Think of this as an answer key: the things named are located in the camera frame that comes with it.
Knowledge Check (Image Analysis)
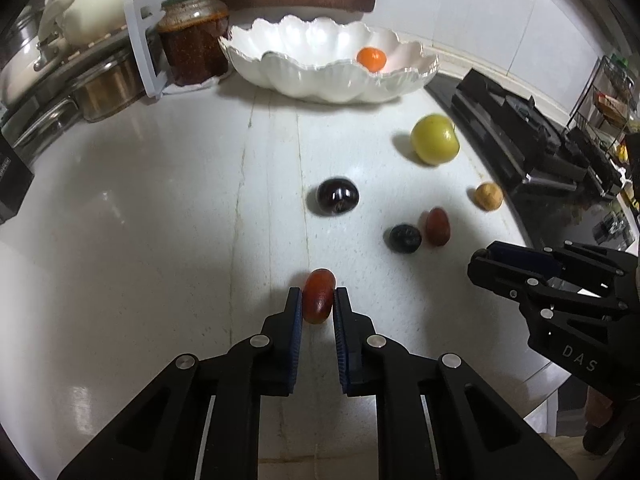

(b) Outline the tan longan fruit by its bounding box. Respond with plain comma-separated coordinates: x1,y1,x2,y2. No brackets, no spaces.
473,182,504,211

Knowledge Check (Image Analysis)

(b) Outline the red cherry tomato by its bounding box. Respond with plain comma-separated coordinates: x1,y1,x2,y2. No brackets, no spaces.
425,207,451,247
302,269,336,324

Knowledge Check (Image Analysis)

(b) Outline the dark blueberry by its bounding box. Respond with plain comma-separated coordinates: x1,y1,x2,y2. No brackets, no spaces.
388,223,422,254

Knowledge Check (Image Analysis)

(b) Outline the green apple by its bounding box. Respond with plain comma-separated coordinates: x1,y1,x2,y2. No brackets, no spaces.
410,114,460,166

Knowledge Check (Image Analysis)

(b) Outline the dark purple plum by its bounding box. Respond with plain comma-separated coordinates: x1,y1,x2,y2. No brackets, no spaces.
316,177,360,216

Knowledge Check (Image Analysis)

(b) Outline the orange tangerine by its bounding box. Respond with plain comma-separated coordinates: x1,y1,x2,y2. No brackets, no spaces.
356,47,387,73

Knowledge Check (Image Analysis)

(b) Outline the right hand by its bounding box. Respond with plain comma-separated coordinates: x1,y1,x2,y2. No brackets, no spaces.
582,387,614,456

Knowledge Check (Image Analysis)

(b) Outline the black gas stove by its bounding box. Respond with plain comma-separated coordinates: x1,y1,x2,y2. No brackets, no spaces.
425,70,636,250

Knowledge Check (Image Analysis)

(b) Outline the black knife block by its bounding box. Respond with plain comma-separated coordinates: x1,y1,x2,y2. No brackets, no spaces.
0,134,34,223

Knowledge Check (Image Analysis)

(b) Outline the steel pot under rack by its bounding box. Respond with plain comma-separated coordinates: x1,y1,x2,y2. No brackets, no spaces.
70,48,144,122

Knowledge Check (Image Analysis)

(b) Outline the white scalloped ceramic bowl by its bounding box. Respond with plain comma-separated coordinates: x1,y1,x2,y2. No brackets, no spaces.
219,15,439,105

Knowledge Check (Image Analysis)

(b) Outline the glass jar of sauce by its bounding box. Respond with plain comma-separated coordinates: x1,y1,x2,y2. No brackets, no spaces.
156,0,229,87

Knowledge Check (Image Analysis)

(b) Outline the small steel steamer pot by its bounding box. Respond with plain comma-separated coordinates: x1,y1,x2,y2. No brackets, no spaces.
1,6,67,108

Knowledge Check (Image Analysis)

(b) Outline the cream ceramic pot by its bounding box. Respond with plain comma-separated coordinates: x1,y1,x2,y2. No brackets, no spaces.
39,0,151,49

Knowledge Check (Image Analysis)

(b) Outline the black wire spice rack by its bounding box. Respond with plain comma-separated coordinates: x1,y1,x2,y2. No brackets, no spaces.
565,53,639,168

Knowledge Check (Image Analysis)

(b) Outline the white rack frame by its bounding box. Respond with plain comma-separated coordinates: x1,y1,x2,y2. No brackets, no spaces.
124,0,168,99

